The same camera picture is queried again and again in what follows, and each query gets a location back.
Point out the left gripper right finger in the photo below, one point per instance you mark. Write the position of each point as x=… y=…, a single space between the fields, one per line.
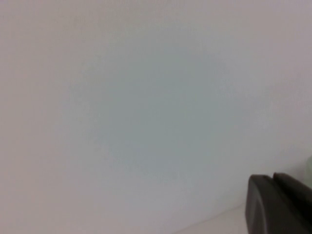
x=297 y=192

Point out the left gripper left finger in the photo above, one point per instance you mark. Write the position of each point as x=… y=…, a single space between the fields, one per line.
x=268 y=209

